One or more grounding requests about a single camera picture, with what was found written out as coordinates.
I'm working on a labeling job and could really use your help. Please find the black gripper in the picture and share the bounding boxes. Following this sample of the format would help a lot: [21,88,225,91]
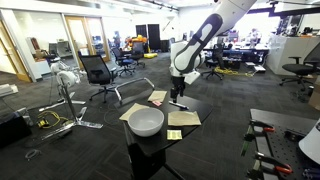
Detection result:
[170,76,187,104]

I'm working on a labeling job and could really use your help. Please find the white pen blue cap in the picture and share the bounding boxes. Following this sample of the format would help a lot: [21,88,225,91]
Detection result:
[168,100,190,111]

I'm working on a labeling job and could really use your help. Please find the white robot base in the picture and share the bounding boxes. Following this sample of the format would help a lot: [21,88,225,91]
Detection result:
[298,119,320,165]

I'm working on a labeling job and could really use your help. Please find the grey bowl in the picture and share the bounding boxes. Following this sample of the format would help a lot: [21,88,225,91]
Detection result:
[127,107,165,138]

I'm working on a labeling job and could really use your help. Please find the small brown paper napkin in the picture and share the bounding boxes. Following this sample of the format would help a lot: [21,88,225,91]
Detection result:
[147,90,168,104]

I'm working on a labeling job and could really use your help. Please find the wrinkled brown paper napkin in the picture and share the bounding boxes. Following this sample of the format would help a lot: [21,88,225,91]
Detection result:
[167,110,202,127]

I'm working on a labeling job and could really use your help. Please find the black round table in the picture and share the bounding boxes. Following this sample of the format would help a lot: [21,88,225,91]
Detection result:
[114,89,214,180]

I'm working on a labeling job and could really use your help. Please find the yellow-green sticky note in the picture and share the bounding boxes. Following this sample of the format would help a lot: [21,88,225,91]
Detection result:
[166,129,183,141]

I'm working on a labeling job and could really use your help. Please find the yellow floor object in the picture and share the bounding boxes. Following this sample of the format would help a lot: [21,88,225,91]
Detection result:
[143,52,159,60]

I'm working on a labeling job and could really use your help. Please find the blue seat office chair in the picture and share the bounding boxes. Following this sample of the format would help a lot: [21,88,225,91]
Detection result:
[111,47,137,77]

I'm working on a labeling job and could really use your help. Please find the black partition panels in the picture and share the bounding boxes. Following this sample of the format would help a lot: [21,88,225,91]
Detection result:
[135,23,161,51]

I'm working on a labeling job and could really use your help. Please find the orange yellow machine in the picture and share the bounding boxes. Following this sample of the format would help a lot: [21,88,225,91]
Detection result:
[124,34,148,51]

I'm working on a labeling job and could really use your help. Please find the black mesh office chair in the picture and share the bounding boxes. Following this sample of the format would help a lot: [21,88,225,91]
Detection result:
[78,54,118,104]

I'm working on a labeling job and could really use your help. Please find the long work desk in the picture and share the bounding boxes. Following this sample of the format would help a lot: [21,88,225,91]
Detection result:
[203,45,270,65]

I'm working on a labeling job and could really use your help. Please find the white lamp metal stand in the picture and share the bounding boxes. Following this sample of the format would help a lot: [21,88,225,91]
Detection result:
[38,61,104,141]

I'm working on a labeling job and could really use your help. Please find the wooden glass door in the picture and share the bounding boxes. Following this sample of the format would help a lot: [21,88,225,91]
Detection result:
[64,15,111,68]

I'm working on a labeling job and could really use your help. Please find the black perforated bench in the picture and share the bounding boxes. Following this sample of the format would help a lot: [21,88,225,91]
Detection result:
[249,108,320,180]

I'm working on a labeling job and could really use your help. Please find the white cabinet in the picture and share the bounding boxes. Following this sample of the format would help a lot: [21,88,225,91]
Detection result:
[266,34,320,76]

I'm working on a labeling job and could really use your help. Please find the black overhead beam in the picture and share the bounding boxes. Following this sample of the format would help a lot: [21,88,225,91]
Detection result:
[247,5,320,20]

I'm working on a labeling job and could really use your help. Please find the large black office chair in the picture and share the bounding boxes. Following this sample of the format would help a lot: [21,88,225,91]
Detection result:
[279,42,320,91]

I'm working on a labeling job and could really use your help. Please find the cardboard box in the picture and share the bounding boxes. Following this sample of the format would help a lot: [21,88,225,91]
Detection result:
[308,75,320,111]

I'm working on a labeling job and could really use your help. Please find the black box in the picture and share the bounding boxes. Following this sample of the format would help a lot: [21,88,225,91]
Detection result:
[0,111,33,148]

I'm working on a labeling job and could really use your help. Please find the bent metal tube frame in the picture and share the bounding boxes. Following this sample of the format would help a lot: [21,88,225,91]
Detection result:
[114,77,156,106]

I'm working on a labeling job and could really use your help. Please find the long yellow cable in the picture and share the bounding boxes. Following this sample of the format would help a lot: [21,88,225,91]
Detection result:
[214,66,254,78]

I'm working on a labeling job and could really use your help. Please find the orange handle clamp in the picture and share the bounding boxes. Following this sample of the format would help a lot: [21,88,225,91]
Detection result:
[246,151,294,180]
[240,119,276,157]

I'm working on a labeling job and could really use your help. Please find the grey cable coil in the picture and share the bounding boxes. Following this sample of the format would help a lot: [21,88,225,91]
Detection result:
[25,148,42,161]

